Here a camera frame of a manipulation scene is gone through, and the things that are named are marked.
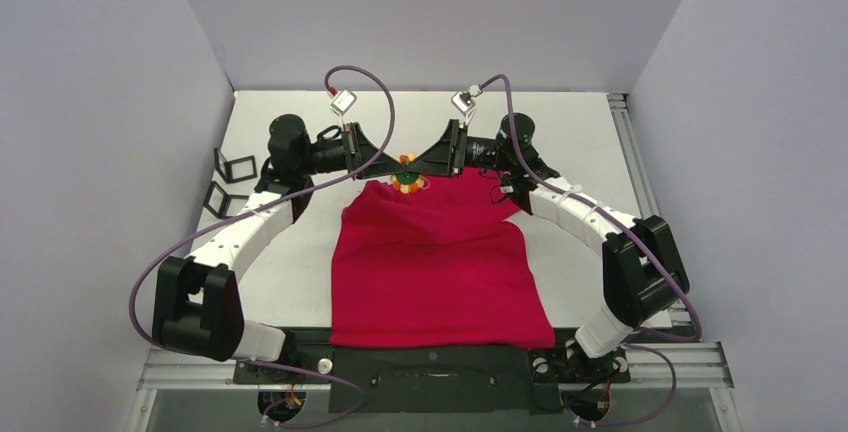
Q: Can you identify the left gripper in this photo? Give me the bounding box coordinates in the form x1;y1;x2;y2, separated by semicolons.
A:
299;124;405;181

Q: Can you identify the orange yellow pompom brooch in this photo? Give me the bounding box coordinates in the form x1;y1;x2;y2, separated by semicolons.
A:
390;154;429;195

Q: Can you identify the red t-shirt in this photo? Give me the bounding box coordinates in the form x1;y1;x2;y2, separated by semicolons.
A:
331;171;555;349

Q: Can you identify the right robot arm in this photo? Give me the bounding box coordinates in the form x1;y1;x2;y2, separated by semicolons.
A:
400;113;690;379

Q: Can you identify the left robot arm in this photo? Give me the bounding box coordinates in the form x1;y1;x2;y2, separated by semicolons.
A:
152;114;403;382

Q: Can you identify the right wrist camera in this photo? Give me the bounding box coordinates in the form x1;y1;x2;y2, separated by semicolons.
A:
450;90;477;116

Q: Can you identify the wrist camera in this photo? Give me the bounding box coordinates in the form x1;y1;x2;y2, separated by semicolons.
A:
450;90;477;116
329;89;357;117

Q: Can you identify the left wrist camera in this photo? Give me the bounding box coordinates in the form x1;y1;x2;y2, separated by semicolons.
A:
329;89;357;117

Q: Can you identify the black frame stand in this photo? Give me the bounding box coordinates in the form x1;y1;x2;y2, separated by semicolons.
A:
202;181;249;219
213;148;258;184

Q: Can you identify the aluminium side rail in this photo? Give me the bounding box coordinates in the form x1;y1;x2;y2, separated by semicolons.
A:
606;92;694;328

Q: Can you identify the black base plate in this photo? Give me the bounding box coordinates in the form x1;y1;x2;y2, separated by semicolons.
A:
232;328;631;417

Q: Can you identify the aluminium front rail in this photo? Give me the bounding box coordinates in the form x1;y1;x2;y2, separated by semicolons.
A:
128;342;743;431

